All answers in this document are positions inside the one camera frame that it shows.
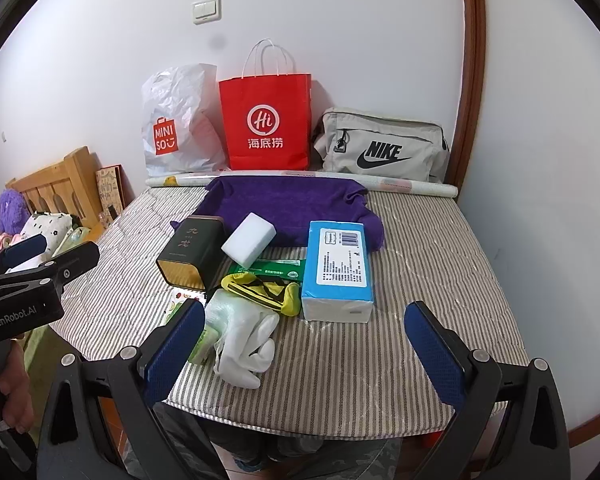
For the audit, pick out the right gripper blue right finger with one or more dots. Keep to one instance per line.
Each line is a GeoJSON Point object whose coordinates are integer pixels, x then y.
{"type": "Point", "coordinates": [434, 346]}

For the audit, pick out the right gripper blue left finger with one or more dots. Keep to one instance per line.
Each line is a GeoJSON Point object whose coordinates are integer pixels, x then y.
{"type": "Point", "coordinates": [166, 350]}

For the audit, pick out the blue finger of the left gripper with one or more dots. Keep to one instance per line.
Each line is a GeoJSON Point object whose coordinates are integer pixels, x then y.
{"type": "Point", "coordinates": [19, 253]}
{"type": "Point", "coordinates": [63, 269]}

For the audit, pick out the fruit pattern wipe packet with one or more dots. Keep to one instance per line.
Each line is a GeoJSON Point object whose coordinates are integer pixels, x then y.
{"type": "Point", "coordinates": [177, 298]}

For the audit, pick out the white gloves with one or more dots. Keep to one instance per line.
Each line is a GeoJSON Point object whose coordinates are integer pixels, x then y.
{"type": "Point", "coordinates": [245, 348]}

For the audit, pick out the blue tissue box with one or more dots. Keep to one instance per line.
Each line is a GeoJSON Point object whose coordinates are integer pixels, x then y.
{"type": "Point", "coordinates": [337, 286]}

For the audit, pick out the yellow Adidas pouch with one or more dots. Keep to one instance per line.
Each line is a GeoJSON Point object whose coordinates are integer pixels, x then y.
{"type": "Point", "coordinates": [269, 292]}

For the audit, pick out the white sponge block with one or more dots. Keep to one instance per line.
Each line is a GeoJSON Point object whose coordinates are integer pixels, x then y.
{"type": "Point", "coordinates": [249, 240]}

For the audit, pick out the green wet wipes packet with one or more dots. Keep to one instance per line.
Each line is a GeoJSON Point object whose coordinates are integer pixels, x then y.
{"type": "Point", "coordinates": [290, 269]}

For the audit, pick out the green cassette tissue pack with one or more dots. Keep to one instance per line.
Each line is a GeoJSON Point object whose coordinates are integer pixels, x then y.
{"type": "Point", "coordinates": [204, 346]}

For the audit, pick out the person's left hand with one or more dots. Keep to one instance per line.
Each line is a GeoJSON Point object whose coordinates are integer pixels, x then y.
{"type": "Point", "coordinates": [18, 410]}

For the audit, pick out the white spotted pillow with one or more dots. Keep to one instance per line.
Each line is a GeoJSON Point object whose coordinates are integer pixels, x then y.
{"type": "Point", "coordinates": [54, 227]}

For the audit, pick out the purple plush toy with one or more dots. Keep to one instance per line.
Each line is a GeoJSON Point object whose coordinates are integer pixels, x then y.
{"type": "Point", "coordinates": [14, 212]}

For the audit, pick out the wooden headboard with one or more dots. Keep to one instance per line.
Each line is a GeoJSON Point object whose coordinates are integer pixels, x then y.
{"type": "Point", "coordinates": [67, 186]}

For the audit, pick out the brown patterned book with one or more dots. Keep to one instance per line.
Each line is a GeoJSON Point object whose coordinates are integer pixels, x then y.
{"type": "Point", "coordinates": [110, 190]}

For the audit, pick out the dark green tea tin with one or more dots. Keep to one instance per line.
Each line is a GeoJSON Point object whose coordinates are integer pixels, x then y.
{"type": "Point", "coordinates": [192, 256]}

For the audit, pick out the white Miniso plastic bag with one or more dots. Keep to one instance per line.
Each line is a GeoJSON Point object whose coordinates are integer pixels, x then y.
{"type": "Point", "coordinates": [178, 137]}

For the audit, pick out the rolled patterned paper tube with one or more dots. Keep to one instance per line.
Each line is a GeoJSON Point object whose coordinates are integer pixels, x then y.
{"type": "Point", "coordinates": [372, 183]}

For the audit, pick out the purple towel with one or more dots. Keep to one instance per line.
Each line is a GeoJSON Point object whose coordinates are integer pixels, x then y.
{"type": "Point", "coordinates": [291, 204]}

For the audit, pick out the red Hi paper bag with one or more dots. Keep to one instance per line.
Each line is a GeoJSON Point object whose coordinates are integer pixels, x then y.
{"type": "Point", "coordinates": [267, 121]}

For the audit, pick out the beige Nike bag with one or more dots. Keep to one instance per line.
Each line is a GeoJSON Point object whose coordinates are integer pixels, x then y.
{"type": "Point", "coordinates": [354, 142]}

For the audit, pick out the brown wooden door frame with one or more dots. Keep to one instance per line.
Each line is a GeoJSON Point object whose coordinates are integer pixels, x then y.
{"type": "Point", "coordinates": [471, 88]}

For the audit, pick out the white wall light switch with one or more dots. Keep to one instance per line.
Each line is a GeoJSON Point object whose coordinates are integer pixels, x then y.
{"type": "Point", "coordinates": [206, 11]}

